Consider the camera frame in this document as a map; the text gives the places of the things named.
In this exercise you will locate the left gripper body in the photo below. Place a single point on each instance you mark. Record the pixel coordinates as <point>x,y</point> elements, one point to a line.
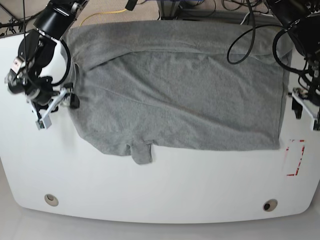
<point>308,105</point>

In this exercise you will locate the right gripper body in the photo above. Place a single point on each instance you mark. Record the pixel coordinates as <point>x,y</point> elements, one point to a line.
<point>42,95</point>

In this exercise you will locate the table grommet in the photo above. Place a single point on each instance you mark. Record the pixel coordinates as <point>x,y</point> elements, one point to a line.
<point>270,205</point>
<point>51,200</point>

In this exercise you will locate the red tape rectangle marking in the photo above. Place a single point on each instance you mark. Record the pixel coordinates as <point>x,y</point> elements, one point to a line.
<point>293,157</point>

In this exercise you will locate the grey T-shirt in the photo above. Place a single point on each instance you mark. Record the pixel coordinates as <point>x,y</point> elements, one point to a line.
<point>169,83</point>

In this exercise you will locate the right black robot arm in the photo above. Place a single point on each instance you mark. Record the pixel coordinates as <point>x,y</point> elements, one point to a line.
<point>35,52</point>

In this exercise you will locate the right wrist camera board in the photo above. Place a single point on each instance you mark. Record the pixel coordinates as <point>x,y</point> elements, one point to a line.
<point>43,123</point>

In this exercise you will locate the left table grommet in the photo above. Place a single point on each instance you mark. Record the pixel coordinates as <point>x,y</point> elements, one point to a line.
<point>51,200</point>

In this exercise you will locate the right table grommet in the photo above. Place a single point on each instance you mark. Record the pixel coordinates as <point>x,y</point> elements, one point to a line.
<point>270,205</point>

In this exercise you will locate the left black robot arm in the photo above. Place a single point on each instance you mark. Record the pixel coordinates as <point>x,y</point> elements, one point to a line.
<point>300,19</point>

